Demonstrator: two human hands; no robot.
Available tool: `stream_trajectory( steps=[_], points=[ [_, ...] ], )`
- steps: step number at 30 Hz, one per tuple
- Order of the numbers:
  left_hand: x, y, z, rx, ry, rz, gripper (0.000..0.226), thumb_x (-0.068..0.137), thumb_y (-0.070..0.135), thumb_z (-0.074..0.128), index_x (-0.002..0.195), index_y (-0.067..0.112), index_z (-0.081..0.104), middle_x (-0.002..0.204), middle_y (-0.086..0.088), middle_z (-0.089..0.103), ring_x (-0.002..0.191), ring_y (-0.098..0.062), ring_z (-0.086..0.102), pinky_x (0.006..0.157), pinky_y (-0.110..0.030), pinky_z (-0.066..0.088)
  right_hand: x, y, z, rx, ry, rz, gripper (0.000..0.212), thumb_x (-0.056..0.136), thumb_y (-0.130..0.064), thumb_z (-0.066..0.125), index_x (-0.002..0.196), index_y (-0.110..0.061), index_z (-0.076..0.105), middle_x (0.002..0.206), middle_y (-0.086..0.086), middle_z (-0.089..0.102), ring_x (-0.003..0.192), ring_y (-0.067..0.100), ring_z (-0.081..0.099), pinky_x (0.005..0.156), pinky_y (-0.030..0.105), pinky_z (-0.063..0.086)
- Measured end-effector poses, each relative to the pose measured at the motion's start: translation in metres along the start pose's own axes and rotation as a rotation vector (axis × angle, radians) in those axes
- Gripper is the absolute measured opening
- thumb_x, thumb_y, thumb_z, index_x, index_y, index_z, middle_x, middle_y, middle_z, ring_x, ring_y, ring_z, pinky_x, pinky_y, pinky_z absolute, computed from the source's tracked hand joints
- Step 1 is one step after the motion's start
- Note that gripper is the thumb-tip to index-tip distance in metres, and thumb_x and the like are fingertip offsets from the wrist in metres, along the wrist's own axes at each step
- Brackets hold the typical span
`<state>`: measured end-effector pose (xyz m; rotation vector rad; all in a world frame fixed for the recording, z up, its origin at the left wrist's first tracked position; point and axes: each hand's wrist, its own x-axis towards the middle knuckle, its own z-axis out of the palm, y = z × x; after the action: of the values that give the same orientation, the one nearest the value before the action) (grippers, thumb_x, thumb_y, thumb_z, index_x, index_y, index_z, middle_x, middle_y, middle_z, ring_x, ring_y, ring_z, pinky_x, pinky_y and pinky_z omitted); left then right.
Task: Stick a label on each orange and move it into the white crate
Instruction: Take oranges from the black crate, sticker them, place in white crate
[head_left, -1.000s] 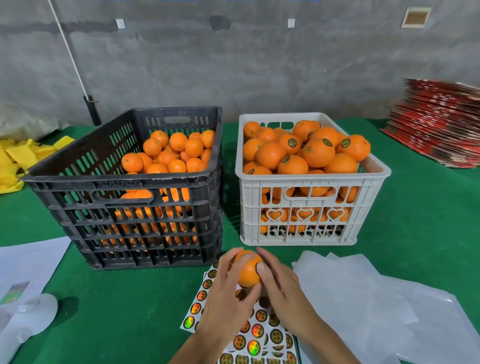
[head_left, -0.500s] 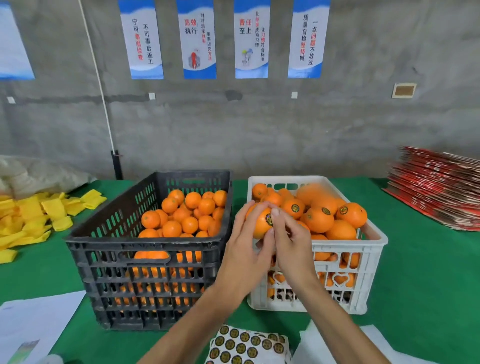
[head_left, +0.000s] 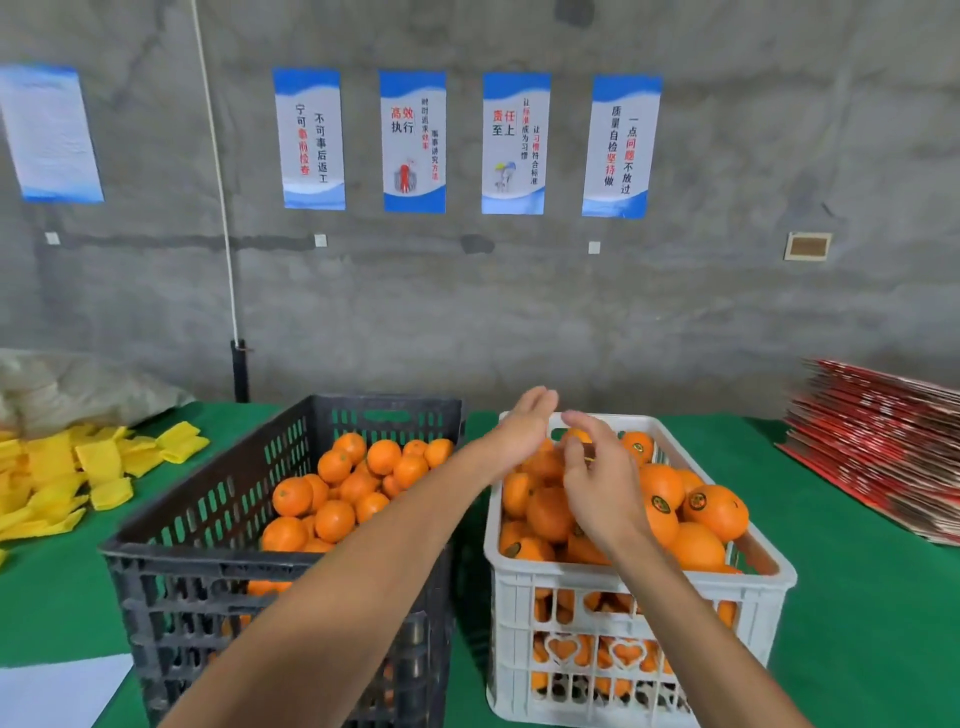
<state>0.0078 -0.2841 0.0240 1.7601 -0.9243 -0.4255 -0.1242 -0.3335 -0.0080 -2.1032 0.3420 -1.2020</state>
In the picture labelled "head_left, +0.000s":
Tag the person's right hand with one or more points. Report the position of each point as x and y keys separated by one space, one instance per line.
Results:
x=608 y=495

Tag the person's left hand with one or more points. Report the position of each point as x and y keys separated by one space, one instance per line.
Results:
x=518 y=435

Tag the single orange fruit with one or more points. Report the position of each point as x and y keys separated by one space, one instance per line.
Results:
x=579 y=437

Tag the heap of labelled oranges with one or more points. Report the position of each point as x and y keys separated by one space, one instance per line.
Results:
x=713 y=513

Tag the white plastic crate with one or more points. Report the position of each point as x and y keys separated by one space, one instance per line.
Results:
x=765 y=585

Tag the pile of oranges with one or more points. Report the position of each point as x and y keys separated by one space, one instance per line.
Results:
x=338 y=518

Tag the black plastic crate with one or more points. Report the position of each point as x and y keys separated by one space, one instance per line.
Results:
x=150 y=570

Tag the person's right forearm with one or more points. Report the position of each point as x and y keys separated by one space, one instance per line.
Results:
x=713 y=645

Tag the person's left forearm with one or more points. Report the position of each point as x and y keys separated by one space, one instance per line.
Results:
x=353 y=608

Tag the stack of red cardboard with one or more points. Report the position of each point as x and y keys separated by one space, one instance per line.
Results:
x=885 y=450

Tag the green felt table cover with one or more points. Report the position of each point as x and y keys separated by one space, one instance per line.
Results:
x=870 y=630

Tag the white pole with black base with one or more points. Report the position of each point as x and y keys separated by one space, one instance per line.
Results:
x=218 y=180

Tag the beige woven sack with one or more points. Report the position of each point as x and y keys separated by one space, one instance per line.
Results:
x=83 y=390

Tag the pile of yellow bags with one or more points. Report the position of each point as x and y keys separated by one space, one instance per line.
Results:
x=60 y=480

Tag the white printed paper sheet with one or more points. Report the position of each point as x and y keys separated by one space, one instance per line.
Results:
x=60 y=693

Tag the white notice with blue border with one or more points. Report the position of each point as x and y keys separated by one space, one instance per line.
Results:
x=53 y=135

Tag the blue white wall poster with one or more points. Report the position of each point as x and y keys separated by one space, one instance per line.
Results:
x=516 y=143
x=413 y=143
x=309 y=140
x=623 y=147

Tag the beige wall plate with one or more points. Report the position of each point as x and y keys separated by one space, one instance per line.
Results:
x=809 y=246

